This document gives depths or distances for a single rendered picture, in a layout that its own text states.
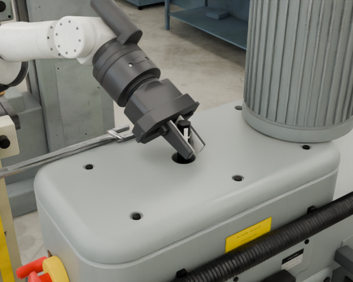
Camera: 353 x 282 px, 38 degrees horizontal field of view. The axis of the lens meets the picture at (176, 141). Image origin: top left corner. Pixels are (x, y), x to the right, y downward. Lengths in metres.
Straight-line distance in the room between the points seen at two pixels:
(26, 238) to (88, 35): 2.93
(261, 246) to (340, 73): 0.29
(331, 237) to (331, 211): 0.16
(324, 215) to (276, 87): 0.22
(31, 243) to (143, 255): 2.96
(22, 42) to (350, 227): 0.70
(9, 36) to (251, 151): 0.47
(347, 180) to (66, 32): 0.58
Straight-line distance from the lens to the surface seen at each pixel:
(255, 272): 0.89
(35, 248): 3.58
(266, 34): 0.83
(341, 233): 1.05
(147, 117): 0.76
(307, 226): 0.84
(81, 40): 0.82
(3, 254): 3.04
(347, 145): 1.16
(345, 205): 0.90
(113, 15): 0.84
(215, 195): 0.74
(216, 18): 7.09
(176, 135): 0.78
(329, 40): 0.81
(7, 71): 1.04
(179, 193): 0.74
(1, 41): 0.99
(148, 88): 0.80
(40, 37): 0.92
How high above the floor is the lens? 2.33
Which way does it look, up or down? 31 degrees down
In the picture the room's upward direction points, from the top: straight up
